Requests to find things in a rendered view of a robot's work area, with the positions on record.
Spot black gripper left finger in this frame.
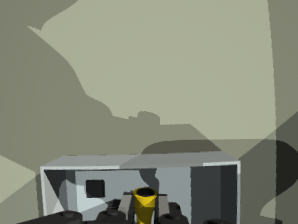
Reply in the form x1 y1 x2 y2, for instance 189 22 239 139
17 192 135 224

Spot open grey metal box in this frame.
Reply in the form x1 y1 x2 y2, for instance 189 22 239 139
40 151 240 224

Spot yellow wire connector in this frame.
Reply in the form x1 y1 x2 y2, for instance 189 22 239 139
133 187 158 224

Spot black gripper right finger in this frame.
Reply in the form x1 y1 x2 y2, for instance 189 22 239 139
154 194 232 224

